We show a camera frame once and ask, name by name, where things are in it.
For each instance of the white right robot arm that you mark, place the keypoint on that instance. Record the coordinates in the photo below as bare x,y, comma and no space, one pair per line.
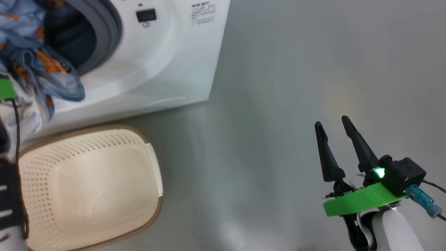
397,233

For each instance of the white front-load washing machine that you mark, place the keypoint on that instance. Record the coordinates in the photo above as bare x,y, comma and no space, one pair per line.
156,69

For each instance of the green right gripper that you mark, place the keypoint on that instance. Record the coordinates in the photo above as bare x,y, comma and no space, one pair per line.
362,200

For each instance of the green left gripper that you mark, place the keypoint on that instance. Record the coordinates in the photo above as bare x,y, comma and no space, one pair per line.
7,90

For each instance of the round white filter cover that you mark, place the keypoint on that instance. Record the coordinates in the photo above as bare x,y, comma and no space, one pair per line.
167,101

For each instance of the grey rubber door gasket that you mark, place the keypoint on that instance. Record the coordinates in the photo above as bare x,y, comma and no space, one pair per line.
108,38

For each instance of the cream perforated plastic laundry basket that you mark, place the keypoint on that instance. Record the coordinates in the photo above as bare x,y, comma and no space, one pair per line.
87,188

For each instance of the pale grey printed garment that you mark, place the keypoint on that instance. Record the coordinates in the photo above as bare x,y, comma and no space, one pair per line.
29,118

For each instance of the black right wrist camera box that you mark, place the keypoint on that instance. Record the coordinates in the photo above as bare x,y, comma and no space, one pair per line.
404,174

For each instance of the blue bear print garment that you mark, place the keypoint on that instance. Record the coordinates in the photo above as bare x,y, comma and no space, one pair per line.
31,59

